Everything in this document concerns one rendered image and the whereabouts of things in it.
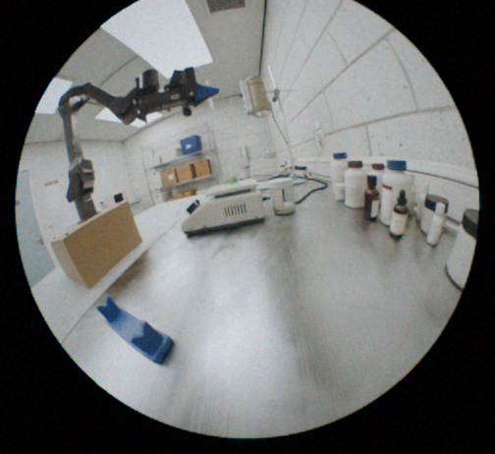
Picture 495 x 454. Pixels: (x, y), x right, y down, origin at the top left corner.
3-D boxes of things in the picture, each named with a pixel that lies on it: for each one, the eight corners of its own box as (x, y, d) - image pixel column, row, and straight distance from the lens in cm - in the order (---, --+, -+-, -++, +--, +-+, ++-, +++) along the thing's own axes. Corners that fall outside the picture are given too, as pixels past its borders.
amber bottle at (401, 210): (391, 228, 31) (395, 186, 28) (404, 231, 30) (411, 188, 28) (387, 235, 28) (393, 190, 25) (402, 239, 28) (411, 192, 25)
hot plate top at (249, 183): (203, 198, 33) (202, 194, 33) (213, 189, 44) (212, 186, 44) (258, 187, 32) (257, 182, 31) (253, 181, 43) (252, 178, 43)
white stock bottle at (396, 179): (407, 217, 37) (410, 159, 35) (407, 230, 31) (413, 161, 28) (381, 212, 37) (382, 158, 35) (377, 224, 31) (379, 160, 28)
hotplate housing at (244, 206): (183, 237, 37) (172, 204, 35) (196, 218, 48) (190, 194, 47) (276, 219, 34) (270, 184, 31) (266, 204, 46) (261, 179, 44)
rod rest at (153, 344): (109, 325, 24) (90, 306, 22) (123, 310, 24) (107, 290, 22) (159, 366, 16) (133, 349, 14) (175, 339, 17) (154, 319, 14)
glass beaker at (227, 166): (236, 183, 43) (231, 154, 43) (245, 183, 38) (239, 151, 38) (216, 188, 41) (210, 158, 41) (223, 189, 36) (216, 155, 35)
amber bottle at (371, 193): (360, 218, 33) (361, 176, 31) (364, 212, 36) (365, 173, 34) (375, 221, 32) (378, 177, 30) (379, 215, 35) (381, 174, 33)
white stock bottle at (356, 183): (364, 209, 37) (364, 161, 35) (342, 206, 39) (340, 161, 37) (368, 202, 43) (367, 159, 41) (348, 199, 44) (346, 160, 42)
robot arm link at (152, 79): (116, 115, 42) (116, 78, 48) (126, 125, 49) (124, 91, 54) (160, 100, 40) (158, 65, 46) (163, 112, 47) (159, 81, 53)
